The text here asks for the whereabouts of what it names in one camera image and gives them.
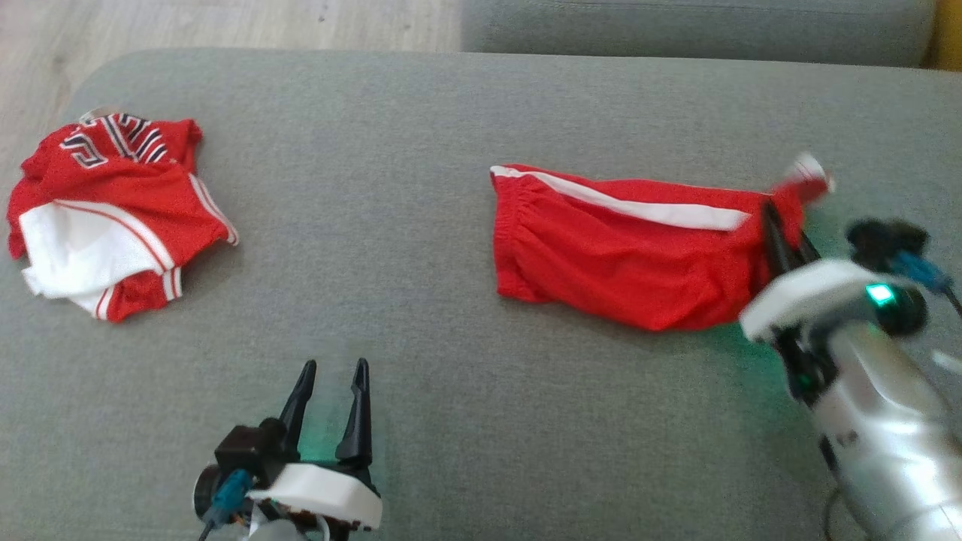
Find blue-plug camera cable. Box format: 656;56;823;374
198;469;254;541
893;251;962;318

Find yellow furniture piece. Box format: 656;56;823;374
930;0;962;73

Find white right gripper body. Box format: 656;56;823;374
740;258;877;407

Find left blue-plug camera cable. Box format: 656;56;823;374
198;469;254;541

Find small grey sofa cushion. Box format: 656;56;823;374
460;0;937;68

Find red shorts with white stripe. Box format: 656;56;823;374
489;153;836;332

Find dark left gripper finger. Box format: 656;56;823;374
335;358;374;467
279;359;318;452

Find right blue-plug camera cable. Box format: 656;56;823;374
893;251;962;318

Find large grey sofa seat cushion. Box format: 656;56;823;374
0;48;962;541

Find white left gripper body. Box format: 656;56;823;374
247;461;383;541

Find red and white sports jersey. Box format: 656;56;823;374
7;111;240;323

